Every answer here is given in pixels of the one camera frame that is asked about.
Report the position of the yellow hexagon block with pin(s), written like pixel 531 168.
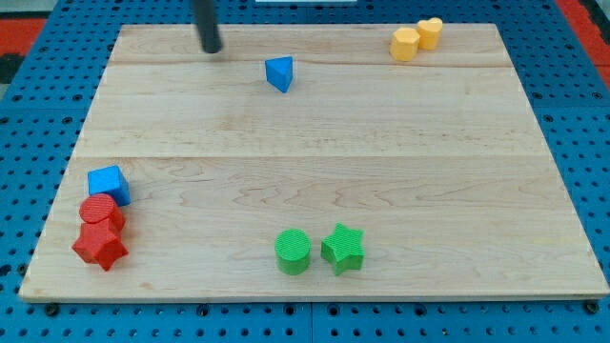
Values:
pixel 404 44

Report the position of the blue cube block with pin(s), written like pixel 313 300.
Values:
pixel 111 181

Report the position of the light wooden board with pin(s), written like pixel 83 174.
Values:
pixel 439 160

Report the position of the red star block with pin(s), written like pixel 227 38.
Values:
pixel 100 243

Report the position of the yellow heart block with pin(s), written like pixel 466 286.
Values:
pixel 429 31

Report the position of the red cylinder block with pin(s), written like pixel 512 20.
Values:
pixel 99 207

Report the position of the green star block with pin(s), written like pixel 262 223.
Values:
pixel 343 249

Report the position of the blue triangle block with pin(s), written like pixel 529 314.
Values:
pixel 279 72

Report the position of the green cylinder block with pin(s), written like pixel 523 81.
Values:
pixel 292 251

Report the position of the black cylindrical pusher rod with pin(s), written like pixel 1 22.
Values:
pixel 206 22

